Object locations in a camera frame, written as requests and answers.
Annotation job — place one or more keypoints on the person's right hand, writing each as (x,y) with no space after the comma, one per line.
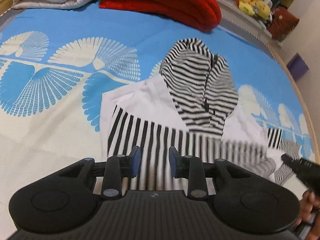
(309,202)

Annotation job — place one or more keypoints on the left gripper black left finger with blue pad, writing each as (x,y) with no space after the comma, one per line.
(128,164)

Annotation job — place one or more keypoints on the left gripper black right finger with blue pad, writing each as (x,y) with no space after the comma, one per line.
(188,166)

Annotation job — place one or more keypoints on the black white striped hooded garment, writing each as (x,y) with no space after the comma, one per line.
(192,104)

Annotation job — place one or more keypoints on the blue white patterned bedsheet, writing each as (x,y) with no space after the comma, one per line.
(57,64)

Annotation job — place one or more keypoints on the dark red bag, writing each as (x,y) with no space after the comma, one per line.
(283,23)

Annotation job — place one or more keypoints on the purple box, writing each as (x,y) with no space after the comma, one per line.
(297,67)

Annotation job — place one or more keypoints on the yellow plush toys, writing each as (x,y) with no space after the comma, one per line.
(255,8)

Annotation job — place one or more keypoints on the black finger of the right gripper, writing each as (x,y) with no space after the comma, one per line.
(306,171)

